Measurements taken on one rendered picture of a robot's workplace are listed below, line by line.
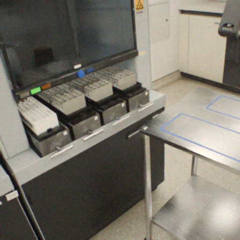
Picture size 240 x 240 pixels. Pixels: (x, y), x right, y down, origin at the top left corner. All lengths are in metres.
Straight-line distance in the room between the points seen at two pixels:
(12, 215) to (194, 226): 0.81
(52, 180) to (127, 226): 0.69
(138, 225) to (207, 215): 0.48
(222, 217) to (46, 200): 0.83
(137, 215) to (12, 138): 0.97
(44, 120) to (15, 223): 0.45
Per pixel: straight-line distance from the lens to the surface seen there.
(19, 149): 1.09
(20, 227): 1.20
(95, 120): 1.10
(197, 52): 3.25
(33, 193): 1.12
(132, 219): 1.68
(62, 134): 1.04
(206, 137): 0.91
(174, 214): 1.35
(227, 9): 0.34
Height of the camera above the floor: 1.34
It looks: 31 degrees down
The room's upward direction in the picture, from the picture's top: 6 degrees counter-clockwise
